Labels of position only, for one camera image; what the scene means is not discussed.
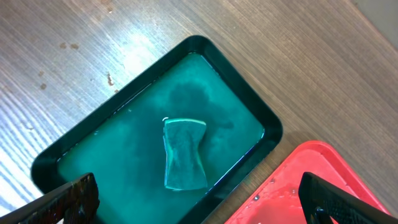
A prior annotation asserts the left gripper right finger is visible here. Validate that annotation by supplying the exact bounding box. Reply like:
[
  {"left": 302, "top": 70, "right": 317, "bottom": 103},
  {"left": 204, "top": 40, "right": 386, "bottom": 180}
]
[{"left": 298, "top": 172, "right": 397, "bottom": 224}]

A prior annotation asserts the red plastic tray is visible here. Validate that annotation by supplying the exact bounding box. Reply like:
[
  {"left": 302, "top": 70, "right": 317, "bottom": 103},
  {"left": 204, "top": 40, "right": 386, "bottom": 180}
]
[{"left": 223, "top": 140, "right": 392, "bottom": 224}]

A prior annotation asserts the black tray with green water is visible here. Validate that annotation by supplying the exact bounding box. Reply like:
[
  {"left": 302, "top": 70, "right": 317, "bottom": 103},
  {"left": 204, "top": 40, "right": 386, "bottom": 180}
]
[{"left": 30, "top": 35, "right": 283, "bottom": 223}]

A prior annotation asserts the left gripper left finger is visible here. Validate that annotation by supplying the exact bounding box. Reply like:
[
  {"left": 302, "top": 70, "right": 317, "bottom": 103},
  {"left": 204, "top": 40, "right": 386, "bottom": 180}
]
[{"left": 1, "top": 172, "right": 100, "bottom": 224}]

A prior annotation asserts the green sponge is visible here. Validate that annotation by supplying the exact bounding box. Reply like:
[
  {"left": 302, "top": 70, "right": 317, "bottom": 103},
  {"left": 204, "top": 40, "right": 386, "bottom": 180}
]
[{"left": 163, "top": 118, "right": 208, "bottom": 191}]

